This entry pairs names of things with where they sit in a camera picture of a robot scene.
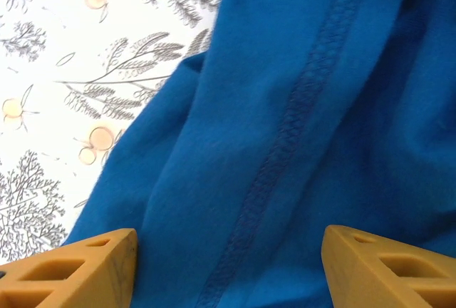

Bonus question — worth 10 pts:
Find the blue t-shirt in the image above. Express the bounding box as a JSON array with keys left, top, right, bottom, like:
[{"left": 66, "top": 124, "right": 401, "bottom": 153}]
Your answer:
[{"left": 60, "top": 0, "right": 456, "bottom": 308}]

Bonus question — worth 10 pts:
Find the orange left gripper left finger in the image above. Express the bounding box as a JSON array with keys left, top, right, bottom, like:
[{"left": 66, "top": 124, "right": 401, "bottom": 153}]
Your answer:
[{"left": 0, "top": 227, "right": 140, "bottom": 308}]

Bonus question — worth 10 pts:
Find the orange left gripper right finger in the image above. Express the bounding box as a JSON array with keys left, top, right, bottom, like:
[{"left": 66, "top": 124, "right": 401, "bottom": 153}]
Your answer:
[{"left": 321, "top": 224, "right": 456, "bottom": 308}]

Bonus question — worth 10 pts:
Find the floral tablecloth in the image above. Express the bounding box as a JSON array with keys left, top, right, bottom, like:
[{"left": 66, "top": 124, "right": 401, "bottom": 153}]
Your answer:
[{"left": 0, "top": 0, "right": 233, "bottom": 267}]

